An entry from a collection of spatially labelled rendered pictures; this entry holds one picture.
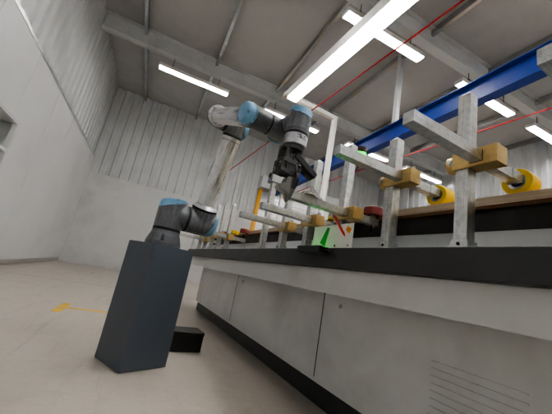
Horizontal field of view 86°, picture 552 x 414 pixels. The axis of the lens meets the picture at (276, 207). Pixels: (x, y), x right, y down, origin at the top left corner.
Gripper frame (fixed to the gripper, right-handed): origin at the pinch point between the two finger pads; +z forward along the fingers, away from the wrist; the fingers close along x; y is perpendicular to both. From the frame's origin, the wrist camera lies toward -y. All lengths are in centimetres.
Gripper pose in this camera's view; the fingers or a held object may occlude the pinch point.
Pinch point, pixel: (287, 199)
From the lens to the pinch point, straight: 107.9
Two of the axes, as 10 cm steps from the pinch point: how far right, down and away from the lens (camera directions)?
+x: 4.5, -1.2, -8.8
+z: -2.1, 9.5, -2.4
